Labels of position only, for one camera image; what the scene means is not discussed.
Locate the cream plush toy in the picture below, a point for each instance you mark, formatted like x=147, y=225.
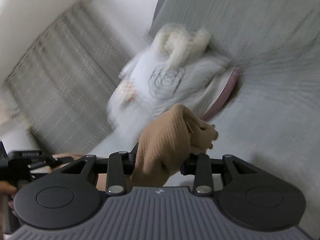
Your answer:
x=177, y=45

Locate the tan ribbed knit sweater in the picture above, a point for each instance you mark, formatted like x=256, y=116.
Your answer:
x=166, y=143

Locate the blue-grey bed sheet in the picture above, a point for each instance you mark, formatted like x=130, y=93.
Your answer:
x=272, y=120

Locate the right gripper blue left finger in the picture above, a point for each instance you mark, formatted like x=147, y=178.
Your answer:
x=120, y=165

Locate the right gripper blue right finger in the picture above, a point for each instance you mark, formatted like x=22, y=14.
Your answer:
x=199, y=165

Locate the grey star-patterned curtain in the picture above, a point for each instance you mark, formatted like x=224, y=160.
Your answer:
x=63, y=82

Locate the grey and pink quilt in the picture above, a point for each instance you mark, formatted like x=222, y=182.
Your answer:
x=147, y=89

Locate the person's left hand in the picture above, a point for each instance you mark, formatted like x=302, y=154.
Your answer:
x=8, y=193

